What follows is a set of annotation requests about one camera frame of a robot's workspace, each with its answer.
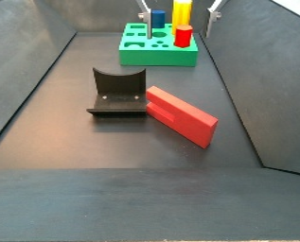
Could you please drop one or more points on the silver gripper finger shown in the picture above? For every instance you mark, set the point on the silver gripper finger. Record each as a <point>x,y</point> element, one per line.
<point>144,15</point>
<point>213,15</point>

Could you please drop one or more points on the red double-square block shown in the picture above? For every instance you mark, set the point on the red double-square block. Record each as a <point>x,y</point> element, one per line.
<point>179,116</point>

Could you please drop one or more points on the green shape-sorter board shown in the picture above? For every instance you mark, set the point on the green shape-sorter board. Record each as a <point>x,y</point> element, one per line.
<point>155,51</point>

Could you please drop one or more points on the blue cylinder peg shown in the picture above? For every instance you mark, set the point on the blue cylinder peg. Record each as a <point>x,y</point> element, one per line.
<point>156,18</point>

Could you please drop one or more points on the yellow star prism peg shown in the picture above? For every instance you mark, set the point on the yellow star prism peg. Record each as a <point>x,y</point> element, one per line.
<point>181,13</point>

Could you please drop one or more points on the red hexagonal peg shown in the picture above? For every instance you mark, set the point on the red hexagonal peg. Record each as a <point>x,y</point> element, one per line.
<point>182,35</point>

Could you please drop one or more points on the black curved holder stand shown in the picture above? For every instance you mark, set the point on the black curved holder stand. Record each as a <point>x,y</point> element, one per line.
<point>120,93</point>

